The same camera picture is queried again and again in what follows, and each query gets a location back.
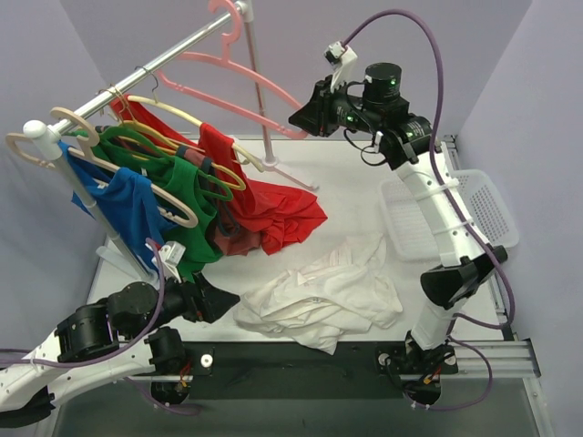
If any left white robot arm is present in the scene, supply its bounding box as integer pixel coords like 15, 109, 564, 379
1, 274, 240, 429

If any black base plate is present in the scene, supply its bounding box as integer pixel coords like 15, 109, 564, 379
149, 341, 445, 405

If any yellow hanger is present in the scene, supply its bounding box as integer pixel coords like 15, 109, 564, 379
93, 95, 251, 203

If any white plastic basket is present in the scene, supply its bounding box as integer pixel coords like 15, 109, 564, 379
377, 169, 519, 262

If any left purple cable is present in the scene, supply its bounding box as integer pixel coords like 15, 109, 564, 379
0, 243, 201, 418

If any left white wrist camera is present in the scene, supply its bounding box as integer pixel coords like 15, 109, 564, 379
146, 239, 186, 269

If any cream hanger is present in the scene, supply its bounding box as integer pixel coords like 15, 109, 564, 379
128, 86, 265, 172

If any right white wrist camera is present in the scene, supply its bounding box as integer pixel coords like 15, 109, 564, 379
324, 41, 358, 92

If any maroon tank top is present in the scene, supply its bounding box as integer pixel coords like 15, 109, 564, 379
177, 146, 261, 256

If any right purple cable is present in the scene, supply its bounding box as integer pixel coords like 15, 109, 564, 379
343, 11, 516, 413

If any green tank top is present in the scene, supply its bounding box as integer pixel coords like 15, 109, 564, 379
93, 127, 232, 277

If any white tank top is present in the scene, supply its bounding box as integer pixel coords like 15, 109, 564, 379
234, 233, 404, 355

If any blue tank top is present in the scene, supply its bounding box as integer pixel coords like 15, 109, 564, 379
58, 141, 177, 270

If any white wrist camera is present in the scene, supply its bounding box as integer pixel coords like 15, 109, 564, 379
146, 239, 186, 269
324, 41, 358, 92

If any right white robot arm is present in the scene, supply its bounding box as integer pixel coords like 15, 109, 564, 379
288, 63, 508, 371

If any beige hanger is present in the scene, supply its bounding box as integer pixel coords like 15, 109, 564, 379
5, 107, 199, 229

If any aluminium rail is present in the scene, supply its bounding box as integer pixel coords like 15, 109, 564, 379
454, 340, 541, 379

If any purple cable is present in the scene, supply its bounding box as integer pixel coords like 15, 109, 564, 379
0, 243, 201, 418
343, 11, 516, 413

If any red tank top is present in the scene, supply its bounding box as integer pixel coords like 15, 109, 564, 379
110, 99, 327, 255

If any green hanger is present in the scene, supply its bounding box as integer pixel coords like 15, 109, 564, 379
95, 120, 233, 201

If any silver clothes rack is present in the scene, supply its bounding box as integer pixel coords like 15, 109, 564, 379
5, 1, 318, 282

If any pink plastic hanger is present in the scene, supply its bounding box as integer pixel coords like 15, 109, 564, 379
157, 1, 307, 140

